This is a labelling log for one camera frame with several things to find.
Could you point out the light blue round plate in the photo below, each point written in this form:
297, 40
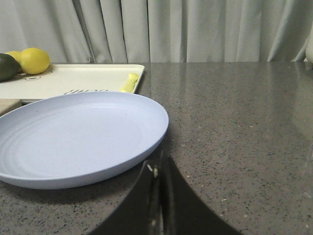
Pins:
78, 139

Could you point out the cream rectangular tray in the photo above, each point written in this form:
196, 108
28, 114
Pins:
69, 79

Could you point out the dark green lime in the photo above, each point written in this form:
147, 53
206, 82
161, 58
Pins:
9, 67

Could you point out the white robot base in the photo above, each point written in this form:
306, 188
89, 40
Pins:
309, 48

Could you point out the grey curtain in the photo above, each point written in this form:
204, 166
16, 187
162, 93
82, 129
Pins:
131, 31

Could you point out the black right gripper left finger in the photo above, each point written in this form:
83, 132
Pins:
139, 212

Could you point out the wooden cutting board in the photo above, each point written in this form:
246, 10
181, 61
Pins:
7, 105

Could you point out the yellow lemon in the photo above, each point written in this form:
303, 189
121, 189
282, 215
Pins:
34, 60
16, 55

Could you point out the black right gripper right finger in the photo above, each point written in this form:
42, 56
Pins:
184, 213

